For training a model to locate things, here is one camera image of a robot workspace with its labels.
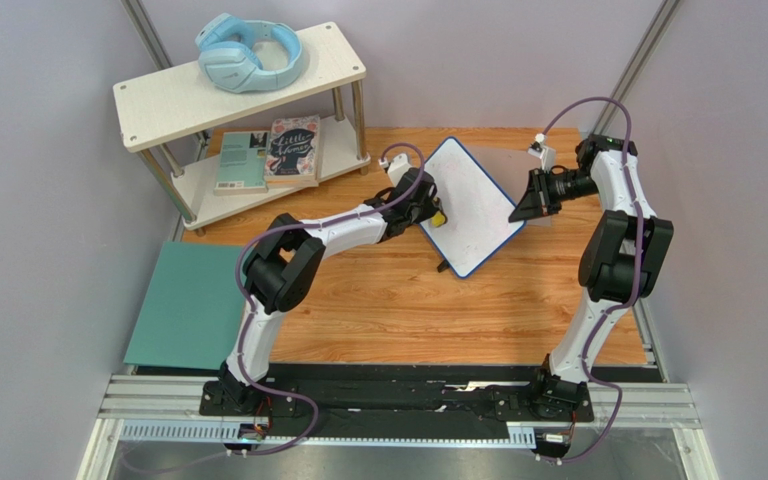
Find yellow whiteboard eraser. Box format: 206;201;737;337
429;210;448;228

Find blue framed whiteboard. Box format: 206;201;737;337
420;136;526;279

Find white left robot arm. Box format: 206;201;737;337
218;167;442;414

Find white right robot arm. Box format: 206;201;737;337
508;134;674;417

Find Little Women book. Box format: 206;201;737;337
264;115;322;189

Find teal paperback book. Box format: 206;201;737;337
213;130;269;196

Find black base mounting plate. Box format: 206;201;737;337
199;363;595;440

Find teal green mat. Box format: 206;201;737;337
124;241;244;370

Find light blue headphones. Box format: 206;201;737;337
195;13;306;94

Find white two-tier shelf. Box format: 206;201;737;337
113;22;370;233

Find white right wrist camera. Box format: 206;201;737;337
527;133;556;171

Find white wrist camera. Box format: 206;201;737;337
527;133;556;171
378;153;413;187

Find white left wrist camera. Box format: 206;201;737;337
378;153;413;187

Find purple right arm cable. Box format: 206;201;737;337
535;96;645;466

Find aluminium frame rail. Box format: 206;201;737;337
78;363;717;479

